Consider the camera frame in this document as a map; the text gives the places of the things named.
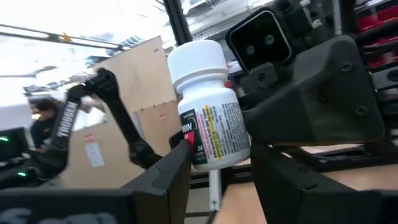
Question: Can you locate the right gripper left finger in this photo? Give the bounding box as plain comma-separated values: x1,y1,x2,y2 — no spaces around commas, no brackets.
71,141,192,224

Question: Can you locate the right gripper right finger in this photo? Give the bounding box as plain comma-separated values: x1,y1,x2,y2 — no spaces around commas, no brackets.
251,144,398,224

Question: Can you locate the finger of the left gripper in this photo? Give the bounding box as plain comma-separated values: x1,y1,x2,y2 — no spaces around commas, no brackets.
242,35,386,146
169,130,187,151

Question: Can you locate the small white Excedrin bottle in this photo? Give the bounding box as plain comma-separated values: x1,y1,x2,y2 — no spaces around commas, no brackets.
167,39,252,172

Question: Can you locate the brown cardboard box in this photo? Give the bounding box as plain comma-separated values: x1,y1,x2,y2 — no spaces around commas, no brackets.
60,98,184,190
93,35,178,114

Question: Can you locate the white tube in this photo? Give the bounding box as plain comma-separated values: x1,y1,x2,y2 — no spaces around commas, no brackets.
208,169,222,212

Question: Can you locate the red storage bin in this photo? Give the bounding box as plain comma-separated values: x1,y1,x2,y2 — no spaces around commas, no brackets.
357,5,398,32
368,51,398,68

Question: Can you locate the person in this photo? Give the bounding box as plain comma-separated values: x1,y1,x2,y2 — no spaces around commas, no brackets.
29,99,62,153

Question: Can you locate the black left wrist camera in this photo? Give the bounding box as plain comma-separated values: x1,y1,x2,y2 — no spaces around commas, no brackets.
225,7,293,74

